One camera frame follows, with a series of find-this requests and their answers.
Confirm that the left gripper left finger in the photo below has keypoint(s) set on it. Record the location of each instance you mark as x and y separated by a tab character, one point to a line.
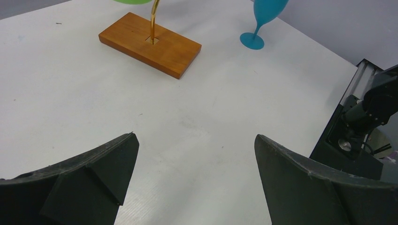
87	189

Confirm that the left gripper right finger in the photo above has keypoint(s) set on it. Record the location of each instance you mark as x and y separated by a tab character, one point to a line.
301	191

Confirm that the blue plastic wine glass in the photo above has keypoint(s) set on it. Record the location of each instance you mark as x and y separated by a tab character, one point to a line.
264	12

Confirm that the green plastic wine glass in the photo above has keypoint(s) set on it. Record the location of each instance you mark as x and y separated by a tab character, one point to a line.
133	2

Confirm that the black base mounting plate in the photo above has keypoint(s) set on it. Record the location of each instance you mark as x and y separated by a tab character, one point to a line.
343	151

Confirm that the gold wire glass rack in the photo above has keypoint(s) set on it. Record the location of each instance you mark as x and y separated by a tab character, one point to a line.
151	44

